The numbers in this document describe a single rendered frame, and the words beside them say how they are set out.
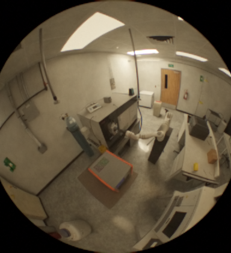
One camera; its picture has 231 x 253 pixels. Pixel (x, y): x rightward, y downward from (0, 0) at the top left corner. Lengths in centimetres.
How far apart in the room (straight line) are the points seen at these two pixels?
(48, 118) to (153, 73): 462
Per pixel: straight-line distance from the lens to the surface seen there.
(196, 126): 183
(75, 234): 191
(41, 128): 200
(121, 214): 207
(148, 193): 205
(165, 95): 464
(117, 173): 92
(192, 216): 79
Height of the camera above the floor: 201
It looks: 39 degrees down
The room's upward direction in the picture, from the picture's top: 12 degrees counter-clockwise
